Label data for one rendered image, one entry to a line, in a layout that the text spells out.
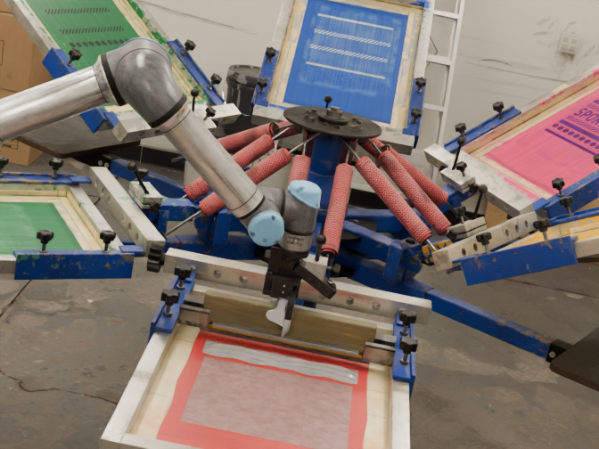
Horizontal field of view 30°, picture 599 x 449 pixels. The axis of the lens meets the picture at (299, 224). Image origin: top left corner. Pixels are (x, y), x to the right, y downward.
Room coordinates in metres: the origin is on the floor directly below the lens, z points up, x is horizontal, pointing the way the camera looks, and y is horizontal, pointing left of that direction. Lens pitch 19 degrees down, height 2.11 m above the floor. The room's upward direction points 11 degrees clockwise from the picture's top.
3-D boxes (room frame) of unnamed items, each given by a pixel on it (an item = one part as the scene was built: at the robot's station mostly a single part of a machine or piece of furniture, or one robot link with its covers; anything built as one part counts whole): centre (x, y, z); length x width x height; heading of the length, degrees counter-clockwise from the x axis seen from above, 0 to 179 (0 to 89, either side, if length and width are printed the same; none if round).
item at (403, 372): (2.41, -0.30, 0.98); 0.30 x 0.05 x 0.07; 179
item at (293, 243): (2.38, 0.00, 1.23); 0.08 x 0.08 x 0.05
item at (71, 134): (3.58, 0.53, 0.91); 1.34 x 0.40 x 0.08; 59
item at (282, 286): (2.39, 0.01, 1.15); 0.09 x 0.08 x 0.12; 89
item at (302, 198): (2.38, 0.01, 1.31); 0.09 x 0.08 x 0.11; 102
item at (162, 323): (2.43, 0.26, 0.98); 0.30 x 0.05 x 0.07; 179
